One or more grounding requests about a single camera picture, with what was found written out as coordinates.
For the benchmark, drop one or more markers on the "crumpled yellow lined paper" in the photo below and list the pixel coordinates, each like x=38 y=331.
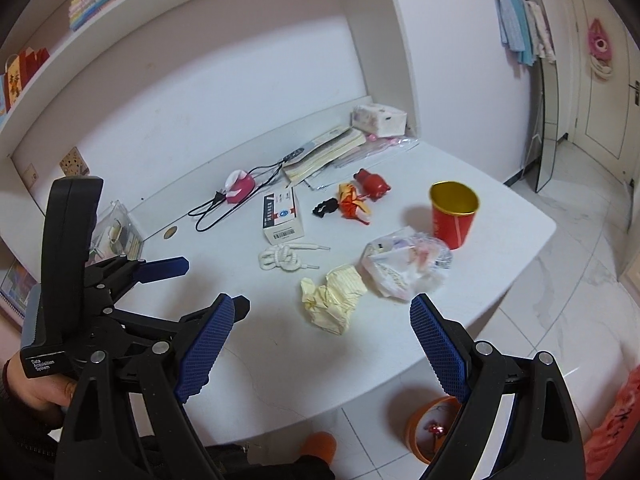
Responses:
x=331 y=305

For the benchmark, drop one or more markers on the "white door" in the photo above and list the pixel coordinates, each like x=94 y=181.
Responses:
x=607 y=123

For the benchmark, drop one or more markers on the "red bedsheet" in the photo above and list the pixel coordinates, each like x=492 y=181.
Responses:
x=612 y=451

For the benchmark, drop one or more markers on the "red soft toy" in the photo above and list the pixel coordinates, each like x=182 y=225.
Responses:
x=373 y=185

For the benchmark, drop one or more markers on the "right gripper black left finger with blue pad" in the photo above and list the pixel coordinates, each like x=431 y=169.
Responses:
x=127 y=418

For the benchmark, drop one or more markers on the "red gold paper cup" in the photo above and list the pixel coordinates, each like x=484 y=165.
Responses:
x=454 y=206

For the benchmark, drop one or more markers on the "white wall shelf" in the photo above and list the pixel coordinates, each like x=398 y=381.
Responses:
x=80 y=49

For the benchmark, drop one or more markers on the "clear plastic sleeve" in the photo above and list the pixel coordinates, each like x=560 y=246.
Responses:
x=364 y=157

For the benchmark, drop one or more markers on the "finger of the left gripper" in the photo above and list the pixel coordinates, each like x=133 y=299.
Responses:
x=224 y=311
x=118 y=275

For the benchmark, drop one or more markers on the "crumpled white plastic bag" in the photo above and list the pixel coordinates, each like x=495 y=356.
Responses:
x=405 y=263

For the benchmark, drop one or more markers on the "person's left hand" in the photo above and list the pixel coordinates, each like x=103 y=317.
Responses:
x=43 y=394

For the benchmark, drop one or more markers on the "white knotted shoelace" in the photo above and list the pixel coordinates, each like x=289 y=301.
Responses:
x=286 y=257

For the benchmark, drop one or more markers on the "clear acrylic organizer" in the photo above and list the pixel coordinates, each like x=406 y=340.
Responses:
x=115 y=235

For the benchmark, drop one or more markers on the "hanging towels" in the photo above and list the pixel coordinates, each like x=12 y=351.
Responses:
x=525 y=30

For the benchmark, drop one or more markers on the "red gift bags on shelf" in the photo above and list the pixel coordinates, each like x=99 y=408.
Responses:
x=20 y=68

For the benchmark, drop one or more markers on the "pink white small device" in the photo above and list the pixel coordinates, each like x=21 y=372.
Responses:
x=238 y=186

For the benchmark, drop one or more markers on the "white blue medicine box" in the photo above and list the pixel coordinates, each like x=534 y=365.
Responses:
x=281 y=220

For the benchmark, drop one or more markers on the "white tissue pack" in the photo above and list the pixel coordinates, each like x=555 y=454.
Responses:
x=380 y=120

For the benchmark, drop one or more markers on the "standing mirror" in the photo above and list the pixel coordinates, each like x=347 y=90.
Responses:
x=544 y=114

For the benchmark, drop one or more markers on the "stack of notebooks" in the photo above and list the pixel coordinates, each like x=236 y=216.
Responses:
x=318 y=152

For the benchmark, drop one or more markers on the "pink door ornament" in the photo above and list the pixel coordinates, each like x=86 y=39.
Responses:
x=600 y=51

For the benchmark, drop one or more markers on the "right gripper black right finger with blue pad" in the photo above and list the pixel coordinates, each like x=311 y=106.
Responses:
x=542 y=439

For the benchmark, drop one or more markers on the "orange slipper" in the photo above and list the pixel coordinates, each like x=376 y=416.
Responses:
x=321 y=445

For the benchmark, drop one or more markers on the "orange trash bin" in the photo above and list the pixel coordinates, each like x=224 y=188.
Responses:
x=428 y=427

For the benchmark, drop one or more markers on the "red yellow wrapper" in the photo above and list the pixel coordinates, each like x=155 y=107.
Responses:
x=352 y=205

